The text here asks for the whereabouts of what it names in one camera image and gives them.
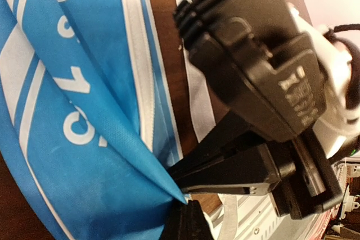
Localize blue racket bag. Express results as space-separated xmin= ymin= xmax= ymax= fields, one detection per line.
xmin=0 ymin=0 xmax=240 ymax=240

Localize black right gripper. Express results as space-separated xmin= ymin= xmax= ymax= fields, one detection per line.
xmin=168 ymin=111 xmax=343 ymax=220

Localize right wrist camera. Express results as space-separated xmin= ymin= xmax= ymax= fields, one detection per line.
xmin=174 ymin=0 xmax=326 ymax=142

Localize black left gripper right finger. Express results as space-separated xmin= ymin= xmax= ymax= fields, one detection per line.
xmin=187 ymin=200 xmax=214 ymax=240

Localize aluminium front rail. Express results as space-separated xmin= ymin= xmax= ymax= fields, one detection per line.
xmin=207 ymin=194 xmax=334 ymax=239

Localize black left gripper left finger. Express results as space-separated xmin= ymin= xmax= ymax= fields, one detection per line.
xmin=160 ymin=205 xmax=188 ymax=240

